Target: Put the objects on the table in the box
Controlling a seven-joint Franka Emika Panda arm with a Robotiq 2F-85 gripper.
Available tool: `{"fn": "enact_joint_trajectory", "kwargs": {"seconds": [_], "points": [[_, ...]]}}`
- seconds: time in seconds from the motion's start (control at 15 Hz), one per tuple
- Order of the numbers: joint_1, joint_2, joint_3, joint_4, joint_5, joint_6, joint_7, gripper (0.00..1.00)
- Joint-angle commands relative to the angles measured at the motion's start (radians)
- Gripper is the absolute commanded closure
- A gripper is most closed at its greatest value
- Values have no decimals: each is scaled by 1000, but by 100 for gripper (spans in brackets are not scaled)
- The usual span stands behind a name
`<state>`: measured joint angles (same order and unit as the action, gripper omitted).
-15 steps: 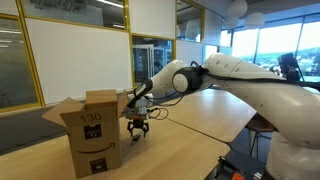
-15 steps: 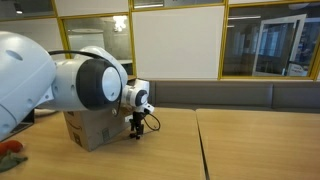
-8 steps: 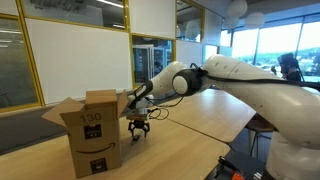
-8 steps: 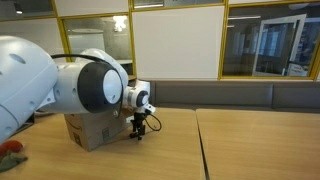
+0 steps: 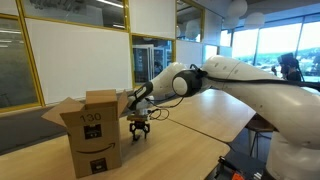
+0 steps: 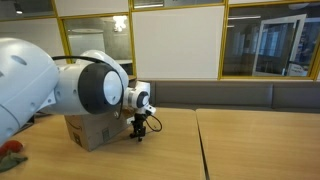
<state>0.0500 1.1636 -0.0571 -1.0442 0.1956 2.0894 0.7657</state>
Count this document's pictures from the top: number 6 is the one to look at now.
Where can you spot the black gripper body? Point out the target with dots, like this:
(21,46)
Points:
(140,119)

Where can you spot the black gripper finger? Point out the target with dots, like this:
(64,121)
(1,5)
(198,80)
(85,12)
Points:
(142,131)
(135,130)

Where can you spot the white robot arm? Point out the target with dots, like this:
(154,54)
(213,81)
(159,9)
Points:
(33,80)

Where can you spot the brown cardboard shipping box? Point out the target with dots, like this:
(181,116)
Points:
(93,133)

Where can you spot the grey upholstered bench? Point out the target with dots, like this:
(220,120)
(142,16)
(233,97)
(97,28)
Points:
(233,95)

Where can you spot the red orange plush toy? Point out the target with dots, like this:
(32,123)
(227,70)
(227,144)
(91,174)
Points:
(13,146)

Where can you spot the green cloth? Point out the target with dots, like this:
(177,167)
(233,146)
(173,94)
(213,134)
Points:
(10,161)

